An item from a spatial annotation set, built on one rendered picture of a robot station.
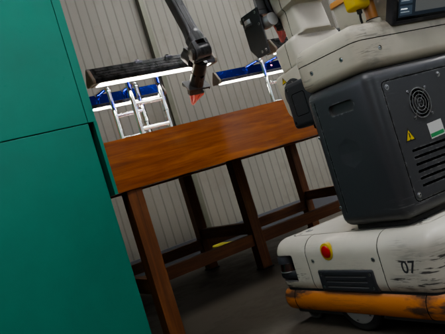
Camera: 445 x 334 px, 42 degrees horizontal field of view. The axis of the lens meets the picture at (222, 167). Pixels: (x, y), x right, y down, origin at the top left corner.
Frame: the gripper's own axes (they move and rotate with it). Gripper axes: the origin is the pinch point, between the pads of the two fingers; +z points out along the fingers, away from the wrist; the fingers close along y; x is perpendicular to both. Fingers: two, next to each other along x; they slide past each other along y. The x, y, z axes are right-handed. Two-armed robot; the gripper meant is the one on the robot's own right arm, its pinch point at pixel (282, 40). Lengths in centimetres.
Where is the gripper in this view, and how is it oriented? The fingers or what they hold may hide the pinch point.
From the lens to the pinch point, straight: 245.4
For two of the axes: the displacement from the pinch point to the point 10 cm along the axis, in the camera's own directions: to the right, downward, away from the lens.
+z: 0.3, 9.2, 3.8
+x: 5.8, 2.9, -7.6
